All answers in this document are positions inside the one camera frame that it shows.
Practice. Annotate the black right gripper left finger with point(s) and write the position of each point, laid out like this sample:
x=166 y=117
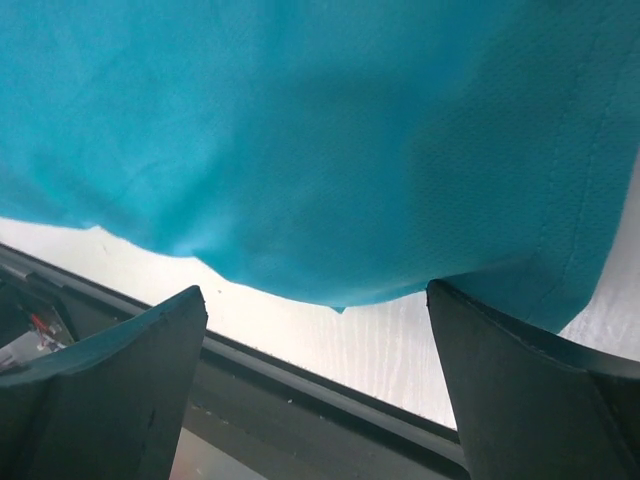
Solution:
x=110 y=406

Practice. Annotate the teal t-shirt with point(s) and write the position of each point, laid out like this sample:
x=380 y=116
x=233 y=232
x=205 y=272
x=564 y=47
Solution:
x=338 y=153

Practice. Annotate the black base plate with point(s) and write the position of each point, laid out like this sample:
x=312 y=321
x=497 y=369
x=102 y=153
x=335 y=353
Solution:
x=252 y=416

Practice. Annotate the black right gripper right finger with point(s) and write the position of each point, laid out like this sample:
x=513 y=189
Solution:
x=530 y=404

